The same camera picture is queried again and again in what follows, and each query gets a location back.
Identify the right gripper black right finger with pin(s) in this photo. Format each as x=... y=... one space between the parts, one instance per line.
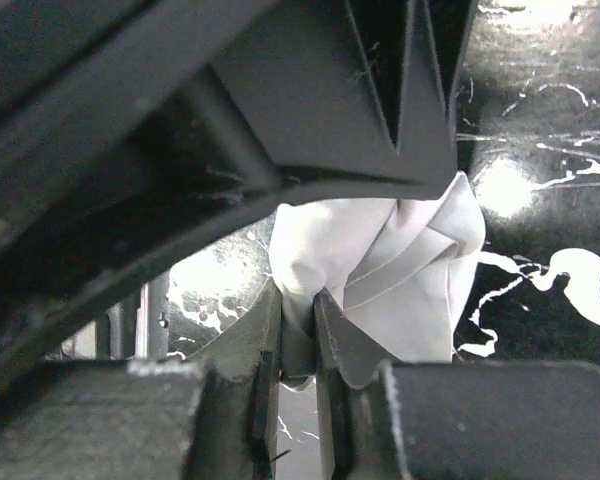
x=381 y=418

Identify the grey underwear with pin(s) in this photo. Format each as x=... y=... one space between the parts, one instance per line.
x=400 y=270

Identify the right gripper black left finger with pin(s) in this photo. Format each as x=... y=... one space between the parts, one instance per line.
x=210 y=416

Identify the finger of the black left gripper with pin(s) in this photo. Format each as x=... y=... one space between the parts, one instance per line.
x=133 y=133

